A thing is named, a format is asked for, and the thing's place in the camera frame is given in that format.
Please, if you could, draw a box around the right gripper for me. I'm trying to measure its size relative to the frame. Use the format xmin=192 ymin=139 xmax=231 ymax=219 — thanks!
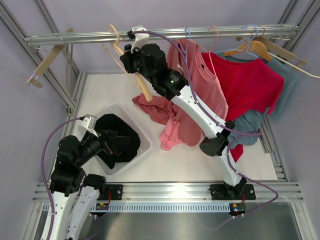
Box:
xmin=120 ymin=41 xmax=156 ymax=85

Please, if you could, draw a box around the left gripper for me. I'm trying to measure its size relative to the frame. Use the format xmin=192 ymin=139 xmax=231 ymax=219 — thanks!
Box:
xmin=75 ymin=126 xmax=131 ymax=167

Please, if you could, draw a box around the black t shirt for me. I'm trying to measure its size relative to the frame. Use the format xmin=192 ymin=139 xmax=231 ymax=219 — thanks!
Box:
xmin=94 ymin=113 xmax=141 ymax=169

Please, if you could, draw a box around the beige plastic hanger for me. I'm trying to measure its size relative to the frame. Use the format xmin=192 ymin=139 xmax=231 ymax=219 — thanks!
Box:
xmin=101 ymin=24 xmax=153 ymax=102

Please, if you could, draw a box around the light blue wire hanger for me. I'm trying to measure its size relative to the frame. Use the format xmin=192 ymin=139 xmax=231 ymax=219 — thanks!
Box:
xmin=177 ymin=27 xmax=193 ymax=57

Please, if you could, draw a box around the dusty pink t shirt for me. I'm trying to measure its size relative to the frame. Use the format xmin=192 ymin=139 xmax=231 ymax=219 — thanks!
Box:
xmin=131 ymin=38 xmax=208 ymax=148

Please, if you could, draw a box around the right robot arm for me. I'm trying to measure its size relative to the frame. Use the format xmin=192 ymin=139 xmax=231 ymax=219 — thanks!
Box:
xmin=120 ymin=43 xmax=247 ymax=199

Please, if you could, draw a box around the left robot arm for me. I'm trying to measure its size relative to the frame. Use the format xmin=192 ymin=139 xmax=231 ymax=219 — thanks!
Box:
xmin=41 ymin=130 xmax=132 ymax=240

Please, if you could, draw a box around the light pink t shirt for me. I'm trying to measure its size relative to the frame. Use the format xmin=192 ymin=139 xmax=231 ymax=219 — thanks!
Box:
xmin=158 ymin=44 xmax=230 ymax=152

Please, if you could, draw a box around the left wooden clip hanger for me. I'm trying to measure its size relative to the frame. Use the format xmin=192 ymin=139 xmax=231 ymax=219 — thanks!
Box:
xmin=26 ymin=35 xmax=74 ymax=89

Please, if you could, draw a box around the wooden clip hanger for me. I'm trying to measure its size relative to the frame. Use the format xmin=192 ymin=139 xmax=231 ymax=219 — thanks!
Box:
xmin=236 ymin=36 xmax=309 ymax=72
xmin=26 ymin=35 xmax=74 ymax=89

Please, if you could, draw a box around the red t shirt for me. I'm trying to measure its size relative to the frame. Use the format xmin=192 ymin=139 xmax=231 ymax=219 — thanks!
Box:
xmin=201 ymin=52 xmax=285 ymax=161

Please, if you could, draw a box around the grey blue t shirt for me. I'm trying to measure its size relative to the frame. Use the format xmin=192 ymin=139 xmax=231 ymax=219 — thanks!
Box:
xmin=228 ymin=58 xmax=300 ymax=150

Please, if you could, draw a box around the right wooden clip hanger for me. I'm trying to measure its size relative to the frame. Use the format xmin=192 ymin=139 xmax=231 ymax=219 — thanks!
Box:
xmin=236 ymin=36 xmax=309 ymax=72

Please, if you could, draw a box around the white laundry basket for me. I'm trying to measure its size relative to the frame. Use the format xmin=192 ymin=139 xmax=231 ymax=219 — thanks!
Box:
xmin=82 ymin=103 xmax=153 ymax=179

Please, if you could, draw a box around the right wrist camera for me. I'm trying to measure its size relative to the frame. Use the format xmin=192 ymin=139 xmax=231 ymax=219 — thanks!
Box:
xmin=127 ymin=25 xmax=150 ymax=53

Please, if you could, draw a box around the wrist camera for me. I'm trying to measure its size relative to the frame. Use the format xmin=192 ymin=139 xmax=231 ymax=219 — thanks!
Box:
xmin=127 ymin=25 xmax=150 ymax=53
xmin=80 ymin=114 xmax=98 ymax=135

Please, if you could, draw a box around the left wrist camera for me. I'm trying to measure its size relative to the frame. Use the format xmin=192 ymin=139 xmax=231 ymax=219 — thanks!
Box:
xmin=80 ymin=114 xmax=98 ymax=135

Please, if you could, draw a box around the white slotted cable duct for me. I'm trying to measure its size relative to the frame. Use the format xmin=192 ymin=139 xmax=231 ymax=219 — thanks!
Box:
xmin=43 ymin=202 xmax=231 ymax=213

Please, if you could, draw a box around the pink wire hanger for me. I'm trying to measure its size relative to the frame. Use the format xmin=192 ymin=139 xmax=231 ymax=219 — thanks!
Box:
xmin=196 ymin=26 xmax=221 ymax=76

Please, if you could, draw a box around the blue wire hanger right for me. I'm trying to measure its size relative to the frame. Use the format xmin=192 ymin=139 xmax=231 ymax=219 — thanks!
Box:
xmin=232 ymin=24 xmax=266 ymax=60

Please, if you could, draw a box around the metal hanging rail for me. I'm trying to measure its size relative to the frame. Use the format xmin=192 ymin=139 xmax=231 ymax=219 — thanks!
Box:
xmin=24 ymin=24 xmax=300 ymax=47

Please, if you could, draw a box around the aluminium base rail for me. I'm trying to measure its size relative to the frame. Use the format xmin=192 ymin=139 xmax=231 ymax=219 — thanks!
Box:
xmin=31 ymin=181 xmax=305 ymax=203

